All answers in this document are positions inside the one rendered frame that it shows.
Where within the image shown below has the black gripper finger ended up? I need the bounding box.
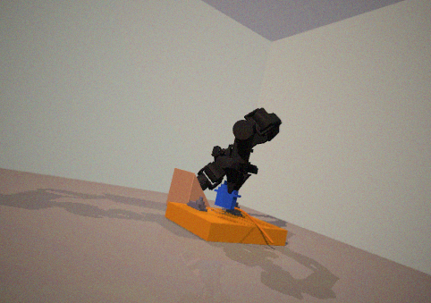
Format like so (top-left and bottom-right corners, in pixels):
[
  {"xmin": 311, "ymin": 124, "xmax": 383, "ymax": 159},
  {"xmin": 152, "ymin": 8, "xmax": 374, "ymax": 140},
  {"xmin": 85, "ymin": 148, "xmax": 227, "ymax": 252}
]
[
  {"xmin": 222, "ymin": 167, "xmax": 242, "ymax": 193},
  {"xmin": 233, "ymin": 173, "xmax": 251, "ymax": 191}
]

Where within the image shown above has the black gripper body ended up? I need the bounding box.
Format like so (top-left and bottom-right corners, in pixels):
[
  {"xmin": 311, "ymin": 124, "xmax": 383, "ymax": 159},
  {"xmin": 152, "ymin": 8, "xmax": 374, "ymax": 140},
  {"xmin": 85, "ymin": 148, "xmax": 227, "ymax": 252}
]
[{"xmin": 215, "ymin": 141, "xmax": 258, "ymax": 174}]

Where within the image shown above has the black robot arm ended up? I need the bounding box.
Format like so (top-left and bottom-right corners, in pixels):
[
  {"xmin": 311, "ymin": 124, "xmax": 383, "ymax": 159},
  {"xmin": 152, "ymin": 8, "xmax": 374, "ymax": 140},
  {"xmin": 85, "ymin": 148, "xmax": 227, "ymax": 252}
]
[{"xmin": 197, "ymin": 108, "xmax": 282, "ymax": 191}]

